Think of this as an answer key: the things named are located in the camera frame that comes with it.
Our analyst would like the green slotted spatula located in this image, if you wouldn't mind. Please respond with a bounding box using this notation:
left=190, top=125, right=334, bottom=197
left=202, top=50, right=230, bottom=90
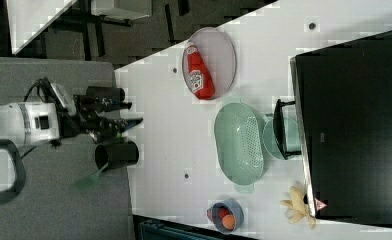
left=73, top=163, right=109, bottom=191

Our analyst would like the blue bowl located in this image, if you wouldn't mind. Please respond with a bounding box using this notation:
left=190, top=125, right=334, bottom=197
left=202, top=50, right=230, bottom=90
left=206, top=199, right=244, bottom=234

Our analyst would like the black utensil holder cup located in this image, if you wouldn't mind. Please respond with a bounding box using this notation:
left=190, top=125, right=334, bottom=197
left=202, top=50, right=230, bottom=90
left=95, top=141, right=139, bottom=171

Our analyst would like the mint green cup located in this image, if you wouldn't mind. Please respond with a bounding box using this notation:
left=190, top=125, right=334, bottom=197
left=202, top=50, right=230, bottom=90
left=262, top=114, right=301, bottom=160

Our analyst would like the mint green oval strainer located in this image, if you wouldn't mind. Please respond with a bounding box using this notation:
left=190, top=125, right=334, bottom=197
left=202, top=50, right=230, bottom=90
left=214, top=103, right=265, bottom=194

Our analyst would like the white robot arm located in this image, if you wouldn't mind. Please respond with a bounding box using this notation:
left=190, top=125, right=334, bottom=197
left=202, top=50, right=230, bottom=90
left=0, top=78, right=143, bottom=206

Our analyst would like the peeled banana toy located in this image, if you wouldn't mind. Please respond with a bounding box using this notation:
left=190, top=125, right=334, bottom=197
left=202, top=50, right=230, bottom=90
left=280, top=186, right=316, bottom=230

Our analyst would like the orange fruit in bowl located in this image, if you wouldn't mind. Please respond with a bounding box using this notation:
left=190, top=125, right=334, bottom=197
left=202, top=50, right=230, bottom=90
left=221, top=214, right=236, bottom=231

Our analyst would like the black cylinder cup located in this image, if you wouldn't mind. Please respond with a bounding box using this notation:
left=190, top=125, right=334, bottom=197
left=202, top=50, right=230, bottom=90
left=86, top=86, right=125, bottom=102

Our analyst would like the red ketchup bottle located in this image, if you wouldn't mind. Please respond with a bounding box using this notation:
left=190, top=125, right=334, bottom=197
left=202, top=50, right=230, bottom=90
left=185, top=41, right=215, bottom=100

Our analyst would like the black toaster oven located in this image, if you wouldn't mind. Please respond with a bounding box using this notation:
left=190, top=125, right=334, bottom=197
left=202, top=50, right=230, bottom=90
left=291, top=30, right=392, bottom=228

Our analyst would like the round grey plate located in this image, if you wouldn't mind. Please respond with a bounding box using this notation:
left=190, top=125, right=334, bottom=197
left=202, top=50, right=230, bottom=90
left=182, top=27, right=237, bottom=100

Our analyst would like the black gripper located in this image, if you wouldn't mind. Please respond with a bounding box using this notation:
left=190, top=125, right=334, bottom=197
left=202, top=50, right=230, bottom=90
left=49, top=83, right=143, bottom=144

